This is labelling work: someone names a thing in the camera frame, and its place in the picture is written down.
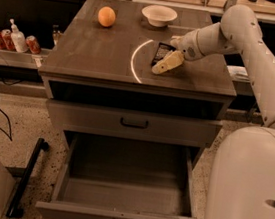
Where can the red soda can right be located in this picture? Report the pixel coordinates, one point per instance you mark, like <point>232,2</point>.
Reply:
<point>33,44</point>

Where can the white folded cloth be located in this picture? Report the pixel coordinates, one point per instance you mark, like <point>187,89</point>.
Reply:
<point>238,72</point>

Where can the grey wooden drawer cabinet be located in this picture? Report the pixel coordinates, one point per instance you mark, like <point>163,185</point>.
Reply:
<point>111,67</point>

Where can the small glass bottle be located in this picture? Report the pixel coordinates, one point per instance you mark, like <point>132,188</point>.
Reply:
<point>56,33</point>

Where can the low grey shelf ledge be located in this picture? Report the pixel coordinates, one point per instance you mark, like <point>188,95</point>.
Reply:
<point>23,60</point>

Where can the red soda can middle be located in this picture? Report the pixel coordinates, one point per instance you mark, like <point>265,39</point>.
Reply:
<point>7,38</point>

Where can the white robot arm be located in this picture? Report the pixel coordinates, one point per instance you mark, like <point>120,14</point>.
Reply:
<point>242,180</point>

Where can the closed middle drawer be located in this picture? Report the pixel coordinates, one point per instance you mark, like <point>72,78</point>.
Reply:
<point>132,124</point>

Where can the white pump bottle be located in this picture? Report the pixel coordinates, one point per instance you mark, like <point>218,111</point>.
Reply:
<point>18,38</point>

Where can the open bottom drawer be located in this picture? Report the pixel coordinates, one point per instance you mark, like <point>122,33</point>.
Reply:
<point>112,178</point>

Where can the black metal bar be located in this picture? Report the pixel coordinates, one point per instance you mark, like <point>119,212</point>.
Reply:
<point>14,211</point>

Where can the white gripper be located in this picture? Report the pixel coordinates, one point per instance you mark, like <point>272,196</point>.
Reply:
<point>187,46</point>

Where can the orange fruit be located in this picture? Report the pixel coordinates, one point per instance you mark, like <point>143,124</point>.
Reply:
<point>106,16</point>

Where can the white ceramic bowl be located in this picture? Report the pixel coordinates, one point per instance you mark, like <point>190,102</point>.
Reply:
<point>159,16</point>

